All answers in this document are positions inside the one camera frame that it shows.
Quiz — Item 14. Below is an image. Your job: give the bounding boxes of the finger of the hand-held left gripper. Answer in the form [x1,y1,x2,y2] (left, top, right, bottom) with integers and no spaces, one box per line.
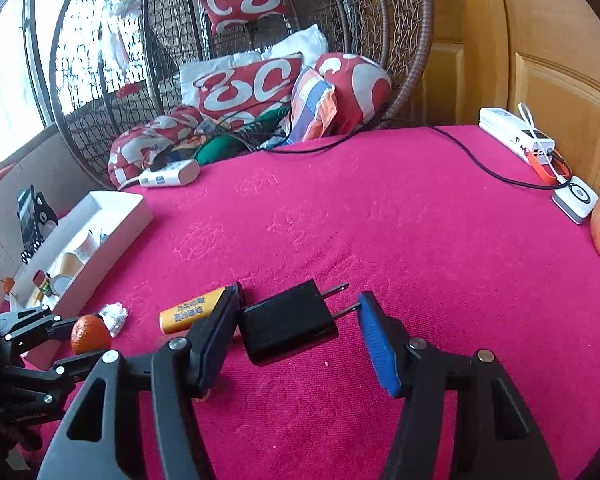
[0,350,106,428]
[0,304,65,356]

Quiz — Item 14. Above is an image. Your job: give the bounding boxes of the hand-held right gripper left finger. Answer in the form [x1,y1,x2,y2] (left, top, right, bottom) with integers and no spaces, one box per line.
[37,281,244,480]

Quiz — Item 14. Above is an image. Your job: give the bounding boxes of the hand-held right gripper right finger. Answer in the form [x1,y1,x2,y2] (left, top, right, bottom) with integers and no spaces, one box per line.
[357,291,561,480]

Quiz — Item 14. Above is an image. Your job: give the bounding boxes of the orange tangerine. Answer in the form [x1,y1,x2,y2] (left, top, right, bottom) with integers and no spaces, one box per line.
[71,314,112,356]

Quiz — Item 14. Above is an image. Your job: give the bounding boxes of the black charger adapter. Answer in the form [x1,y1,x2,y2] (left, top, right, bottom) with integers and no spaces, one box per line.
[237,280,356,367]

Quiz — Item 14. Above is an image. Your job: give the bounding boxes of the white shallow tray box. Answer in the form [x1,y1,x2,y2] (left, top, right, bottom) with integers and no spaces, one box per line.
[11,190,154,318]

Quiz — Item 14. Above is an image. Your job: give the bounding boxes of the yellow cylindrical battery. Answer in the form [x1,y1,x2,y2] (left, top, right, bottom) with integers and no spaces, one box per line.
[160,285,227,335]

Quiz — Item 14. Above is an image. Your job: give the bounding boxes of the brown tape roll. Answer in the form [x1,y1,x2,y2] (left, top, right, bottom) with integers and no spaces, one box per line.
[47,274,76,298]

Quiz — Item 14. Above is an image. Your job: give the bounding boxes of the white paper cup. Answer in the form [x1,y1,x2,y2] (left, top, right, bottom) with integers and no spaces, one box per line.
[55,232,102,278]

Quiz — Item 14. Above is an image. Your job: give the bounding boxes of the black phone holder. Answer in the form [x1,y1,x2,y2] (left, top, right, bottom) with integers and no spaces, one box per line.
[16,185,59,264]

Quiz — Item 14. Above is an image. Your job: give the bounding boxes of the pink tablecloth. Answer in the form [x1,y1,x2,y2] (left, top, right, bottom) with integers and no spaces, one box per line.
[25,124,600,480]

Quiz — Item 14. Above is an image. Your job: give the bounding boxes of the white power strip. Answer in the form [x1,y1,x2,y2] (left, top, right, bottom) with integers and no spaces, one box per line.
[138,159,201,188]

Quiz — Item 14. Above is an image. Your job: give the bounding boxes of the green cloth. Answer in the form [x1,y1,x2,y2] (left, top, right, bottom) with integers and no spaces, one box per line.
[195,107,291,166]

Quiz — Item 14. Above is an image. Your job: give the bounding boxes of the red patterned bolster cushion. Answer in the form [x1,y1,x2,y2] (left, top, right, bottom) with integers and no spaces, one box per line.
[314,52,392,136]
[107,105,203,190]

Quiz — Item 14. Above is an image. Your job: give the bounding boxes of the barred window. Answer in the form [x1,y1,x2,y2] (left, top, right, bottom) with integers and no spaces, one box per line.
[0,0,146,181]

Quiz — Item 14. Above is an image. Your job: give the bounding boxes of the colourful striped pillow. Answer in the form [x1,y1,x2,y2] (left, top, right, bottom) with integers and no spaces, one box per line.
[288,66,338,143]

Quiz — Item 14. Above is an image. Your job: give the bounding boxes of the square red patterned pillow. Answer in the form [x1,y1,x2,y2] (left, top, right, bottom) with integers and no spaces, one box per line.
[193,52,304,126]

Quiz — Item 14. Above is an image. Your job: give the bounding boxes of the white power bank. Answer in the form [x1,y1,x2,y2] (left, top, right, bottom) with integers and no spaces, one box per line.
[478,107,556,166]

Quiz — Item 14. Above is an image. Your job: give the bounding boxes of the red white patterned cushions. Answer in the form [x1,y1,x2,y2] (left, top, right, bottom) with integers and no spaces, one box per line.
[179,24,329,106]

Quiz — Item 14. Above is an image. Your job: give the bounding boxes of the wicker hanging egg chair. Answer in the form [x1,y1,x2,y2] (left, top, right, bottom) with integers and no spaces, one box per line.
[47,0,433,191]

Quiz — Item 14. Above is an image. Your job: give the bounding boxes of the white dreamcatcher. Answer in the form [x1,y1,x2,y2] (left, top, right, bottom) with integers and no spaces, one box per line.
[100,0,143,81]

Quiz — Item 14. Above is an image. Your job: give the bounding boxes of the small red patterned pillow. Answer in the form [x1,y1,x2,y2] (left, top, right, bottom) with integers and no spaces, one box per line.
[200,0,291,36]

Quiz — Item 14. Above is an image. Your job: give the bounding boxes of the wooden door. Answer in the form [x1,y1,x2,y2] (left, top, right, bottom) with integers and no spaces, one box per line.
[420,0,600,196]

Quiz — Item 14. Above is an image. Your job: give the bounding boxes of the black cable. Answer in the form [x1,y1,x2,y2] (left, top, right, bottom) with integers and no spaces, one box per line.
[260,122,573,191]

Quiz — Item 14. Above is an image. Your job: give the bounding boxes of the orange short cable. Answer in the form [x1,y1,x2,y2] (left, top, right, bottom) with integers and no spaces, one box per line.
[527,152,563,186]

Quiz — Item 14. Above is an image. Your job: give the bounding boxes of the white wireless charger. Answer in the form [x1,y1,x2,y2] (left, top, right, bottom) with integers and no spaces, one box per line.
[551,176,600,225]

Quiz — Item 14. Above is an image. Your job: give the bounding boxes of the white loop cable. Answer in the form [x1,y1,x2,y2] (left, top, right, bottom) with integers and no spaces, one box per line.
[517,102,538,133]

